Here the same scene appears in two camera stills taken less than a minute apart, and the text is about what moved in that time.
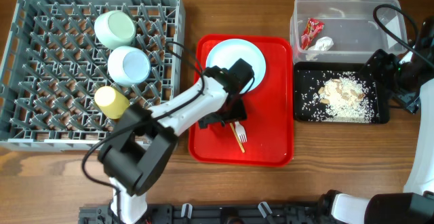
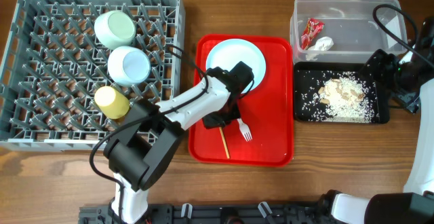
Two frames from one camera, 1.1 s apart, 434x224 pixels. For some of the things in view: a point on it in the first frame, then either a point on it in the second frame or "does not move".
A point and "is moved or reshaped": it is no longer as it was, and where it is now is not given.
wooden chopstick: (237, 138) -> (224, 142)
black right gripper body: (392, 74) does not move
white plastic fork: (241, 132) is moved or reshaped
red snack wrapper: (312, 27) does not move
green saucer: (114, 29) does not move
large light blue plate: (226, 52) does not move
